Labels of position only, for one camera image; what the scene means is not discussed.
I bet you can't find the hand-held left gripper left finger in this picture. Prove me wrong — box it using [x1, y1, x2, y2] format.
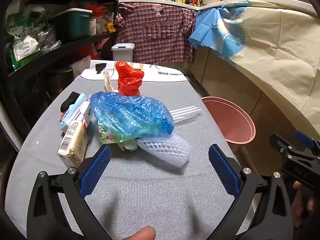
[26, 144, 112, 240]

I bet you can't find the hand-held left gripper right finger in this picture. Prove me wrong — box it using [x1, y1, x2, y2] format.
[208, 144, 293, 240]

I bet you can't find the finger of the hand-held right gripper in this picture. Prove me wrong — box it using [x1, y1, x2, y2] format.
[269, 133, 293, 153]
[294, 130, 320, 153]

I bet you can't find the yellow carton box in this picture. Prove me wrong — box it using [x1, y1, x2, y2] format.
[57, 120, 89, 168]

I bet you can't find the floral printed packet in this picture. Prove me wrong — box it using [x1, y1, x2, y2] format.
[97, 121, 137, 145]

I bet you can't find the white wrapper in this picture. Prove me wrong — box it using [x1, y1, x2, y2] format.
[117, 140, 138, 152]

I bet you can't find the pink plastic basin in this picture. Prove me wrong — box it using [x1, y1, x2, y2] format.
[201, 96, 256, 144]

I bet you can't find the small white box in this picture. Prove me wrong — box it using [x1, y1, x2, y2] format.
[75, 101, 94, 130]

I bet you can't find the white foam net sleeve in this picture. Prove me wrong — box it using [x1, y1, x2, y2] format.
[136, 136, 191, 169]

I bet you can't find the blue plastic bag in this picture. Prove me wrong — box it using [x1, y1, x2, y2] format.
[90, 91, 175, 140]

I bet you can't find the blue face mask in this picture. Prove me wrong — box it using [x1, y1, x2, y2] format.
[60, 93, 92, 130]

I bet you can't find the black piece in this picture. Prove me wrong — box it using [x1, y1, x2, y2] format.
[60, 92, 80, 113]

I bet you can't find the red plastic bag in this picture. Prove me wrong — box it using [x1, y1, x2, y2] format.
[115, 61, 145, 97]

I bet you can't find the small white trash bin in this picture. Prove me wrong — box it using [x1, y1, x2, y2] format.
[111, 43, 136, 62]

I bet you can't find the person's right hand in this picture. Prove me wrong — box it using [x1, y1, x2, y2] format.
[291, 181, 320, 228]

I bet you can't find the person's left hand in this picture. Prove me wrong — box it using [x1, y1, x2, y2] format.
[125, 226, 156, 240]

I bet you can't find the grey table mat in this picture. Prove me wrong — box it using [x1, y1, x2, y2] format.
[5, 60, 255, 240]

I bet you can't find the beige kitchen cabinet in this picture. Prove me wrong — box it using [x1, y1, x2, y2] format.
[192, 42, 320, 180]

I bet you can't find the cream and blue cloth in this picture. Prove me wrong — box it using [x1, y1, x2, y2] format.
[189, 1, 320, 110]

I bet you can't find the white plastic bag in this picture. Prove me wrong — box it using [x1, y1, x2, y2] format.
[70, 56, 90, 78]

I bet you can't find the white printed sheet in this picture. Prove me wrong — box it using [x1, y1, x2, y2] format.
[79, 60, 189, 83]

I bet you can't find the orange packet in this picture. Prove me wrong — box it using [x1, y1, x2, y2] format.
[86, 44, 100, 60]

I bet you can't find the black shelf rack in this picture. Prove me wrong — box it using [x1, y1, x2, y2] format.
[0, 0, 125, 140]

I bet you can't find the clear plastic bag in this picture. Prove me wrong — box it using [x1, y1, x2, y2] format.
[37, 26, 62, 53]

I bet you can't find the green and white food bag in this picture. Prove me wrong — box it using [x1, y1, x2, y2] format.
[5, 34, 42, 70]

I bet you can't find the green storage box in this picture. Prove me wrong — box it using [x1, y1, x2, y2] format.
[51, 8, 93, 43]

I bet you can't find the pink plaid cloth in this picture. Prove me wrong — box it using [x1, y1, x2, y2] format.
[115, 2, 198, 63]

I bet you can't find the red bag on shelf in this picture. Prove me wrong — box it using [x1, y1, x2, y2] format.
[86, 4, 108, 18]

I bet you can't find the green printed bag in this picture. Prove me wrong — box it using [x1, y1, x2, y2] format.
[6, 4, 47, 40]

